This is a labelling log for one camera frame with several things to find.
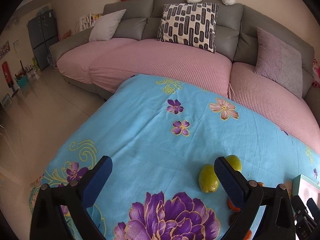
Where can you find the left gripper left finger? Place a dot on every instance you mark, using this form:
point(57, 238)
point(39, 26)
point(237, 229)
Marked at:
point(48, 221)

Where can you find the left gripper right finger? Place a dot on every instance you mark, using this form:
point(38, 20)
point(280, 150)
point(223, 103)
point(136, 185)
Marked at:
point(277, 221)

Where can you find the orange mandarin front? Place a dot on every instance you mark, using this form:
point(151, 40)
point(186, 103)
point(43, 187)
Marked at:
point(248, 235)

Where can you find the green jujube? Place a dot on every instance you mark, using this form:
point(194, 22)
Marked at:
point(208, 181)
point(235, 162)

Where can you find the green shallow cardboard tray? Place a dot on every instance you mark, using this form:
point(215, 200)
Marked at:
point(305, 188)

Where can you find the blue floral tablecloth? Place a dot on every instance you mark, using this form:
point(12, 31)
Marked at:
point(159, 133)

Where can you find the red fire extinguisher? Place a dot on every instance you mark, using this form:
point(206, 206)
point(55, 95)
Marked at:
point(7, 74)

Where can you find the pink red clothing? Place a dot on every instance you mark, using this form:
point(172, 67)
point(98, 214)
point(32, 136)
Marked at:
point(316, 74)

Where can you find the purple grey cushion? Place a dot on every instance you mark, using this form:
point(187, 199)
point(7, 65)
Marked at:
point(279, 62)

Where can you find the pink sofa seat cover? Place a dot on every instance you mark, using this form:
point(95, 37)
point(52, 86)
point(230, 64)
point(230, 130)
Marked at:
point(102, 66)

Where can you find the dark grey refrigerator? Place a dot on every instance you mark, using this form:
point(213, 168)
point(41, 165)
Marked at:
point(43, 33)

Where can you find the light grey cushion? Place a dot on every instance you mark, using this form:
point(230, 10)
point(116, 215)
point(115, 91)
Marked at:
point(106, 26)

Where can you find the white magazine rack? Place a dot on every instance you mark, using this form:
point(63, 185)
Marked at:
point(88, 21)

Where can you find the black white patterned cushion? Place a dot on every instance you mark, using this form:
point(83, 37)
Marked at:
point(189, 24)

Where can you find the grey sofa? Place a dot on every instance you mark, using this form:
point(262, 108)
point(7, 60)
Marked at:
point(236, 30)

